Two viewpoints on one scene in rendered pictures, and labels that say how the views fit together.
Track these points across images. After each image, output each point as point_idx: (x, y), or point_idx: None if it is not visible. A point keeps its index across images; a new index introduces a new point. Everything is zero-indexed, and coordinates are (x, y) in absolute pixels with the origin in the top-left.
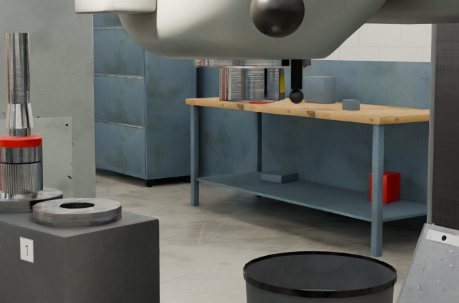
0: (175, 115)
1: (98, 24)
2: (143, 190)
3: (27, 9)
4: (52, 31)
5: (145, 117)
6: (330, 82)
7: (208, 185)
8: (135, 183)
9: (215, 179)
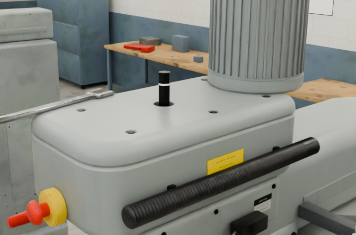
0: (97, 47)
1: None
2: (80, 91)
3: (21, 61)
4: (36, 72)
5: (80, 50)
6: (187, 40)
7: (117, 87)
8: (74, 86)
9: (122, 91)
